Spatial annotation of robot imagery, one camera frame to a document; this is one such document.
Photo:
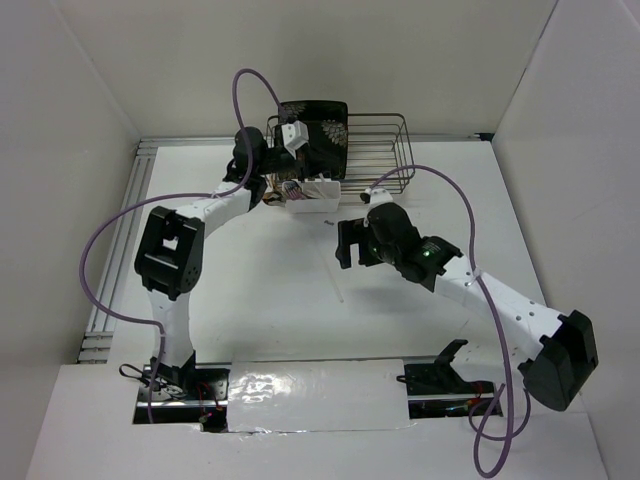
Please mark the front black floral plate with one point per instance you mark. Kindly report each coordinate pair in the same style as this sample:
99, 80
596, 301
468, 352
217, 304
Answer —
327, 151

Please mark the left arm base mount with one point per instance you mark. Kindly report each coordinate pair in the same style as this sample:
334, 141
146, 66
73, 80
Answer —
203, 403

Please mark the white cutlery caddy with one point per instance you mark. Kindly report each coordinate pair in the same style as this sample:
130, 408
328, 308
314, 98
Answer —
311, 206

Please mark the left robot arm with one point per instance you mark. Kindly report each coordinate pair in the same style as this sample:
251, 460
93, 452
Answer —
170, 256

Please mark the grey wire dish rack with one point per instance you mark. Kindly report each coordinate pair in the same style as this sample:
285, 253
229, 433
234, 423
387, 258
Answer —
377, 143

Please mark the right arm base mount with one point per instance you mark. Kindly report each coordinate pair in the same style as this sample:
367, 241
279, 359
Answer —
435, 390

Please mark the rear black floral plate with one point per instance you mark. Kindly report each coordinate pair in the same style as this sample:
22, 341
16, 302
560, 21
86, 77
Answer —
314, 111

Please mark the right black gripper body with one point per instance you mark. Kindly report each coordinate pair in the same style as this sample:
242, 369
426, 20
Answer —
385, 252

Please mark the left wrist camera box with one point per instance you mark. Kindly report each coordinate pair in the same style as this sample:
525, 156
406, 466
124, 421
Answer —
294, 136

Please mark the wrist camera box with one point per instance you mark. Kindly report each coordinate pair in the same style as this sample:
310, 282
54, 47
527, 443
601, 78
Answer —
294, 136
374, 197

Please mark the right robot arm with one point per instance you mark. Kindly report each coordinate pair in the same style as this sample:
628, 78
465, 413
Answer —
559, 350

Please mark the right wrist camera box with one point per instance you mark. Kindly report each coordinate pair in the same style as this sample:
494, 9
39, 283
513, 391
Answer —
374, 197

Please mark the black floral plate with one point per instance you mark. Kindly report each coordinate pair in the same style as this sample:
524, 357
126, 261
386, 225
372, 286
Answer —
327, 151
314, 111

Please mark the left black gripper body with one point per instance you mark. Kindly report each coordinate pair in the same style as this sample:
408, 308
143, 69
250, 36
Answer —
278, 161

